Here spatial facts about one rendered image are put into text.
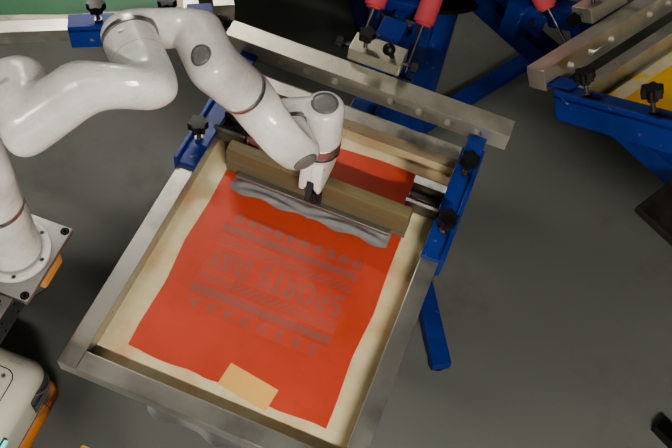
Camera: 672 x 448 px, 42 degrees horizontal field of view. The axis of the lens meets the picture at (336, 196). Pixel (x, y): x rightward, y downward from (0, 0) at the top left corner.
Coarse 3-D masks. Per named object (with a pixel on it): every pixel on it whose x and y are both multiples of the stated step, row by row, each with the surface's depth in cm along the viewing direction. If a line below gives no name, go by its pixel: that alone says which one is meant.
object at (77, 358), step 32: (288, 96) 197; (352, 128) 197; (384, 128) 195; (448, 160) 193; (160, 224) 176; (128, 256) 171; (128, 288) 171; (416, 288) 174; (96, 320) 164; (416, 320) 170; (64, 352) 160; (384, 352) 166; (128, 384) 158; (160, 384) 158; (384, 384) 162; (192, 416) 155; (224, 416) 156
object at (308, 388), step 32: (352, 160) 194; (384, 192) 190; (320, 224) 184; (384, 256) 181; (352, 320) 173; (256, 352) 167; (288, 352) 168; (352, 352) 169; (288, 384) 164; (320, 384) 165; (320, 416) 161
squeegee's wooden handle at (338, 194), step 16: (240, 144) 181; (240, 160) 182; (256, 160) 180; (272, 160) 179; (256, 176) 184; (272, 176) 182; (288, 176) 180; (304, 192) 182; (336, 192) 177; (352, 192) 177; (368, 192) 177; (352, 208) 180; (368, 208) 178; (384, 208) 176; (400, 208) 176; (384, 224) 180; (400, 224) 178
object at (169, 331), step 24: (216, 192) 186; (216, 216) 183; (264, 216) 184; (288, 216) 184; (192, 240) 179; (192, 264) 176; (168, 288) 173; (168, 312) 170; (192, 312) 170; (144, 336) 167; (168, 336) 167; (192, 336) 168; (216, 336) 168; (240, 336) 169; (168, 360) 165; (192, 360) 165; (216, 360) 165
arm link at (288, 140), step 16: (272, 96) 145; (240, 112) 142; (256, 112) 144; (272, 112) 145; (288, 112) 147; (256, 128) 146; (272, 128) 146; (288, 128) 147; (304, 128) 155; (272, 144) 147; (288, 144) 148; (304, 144) 150; (288, 160) 152; (304, 160) 154
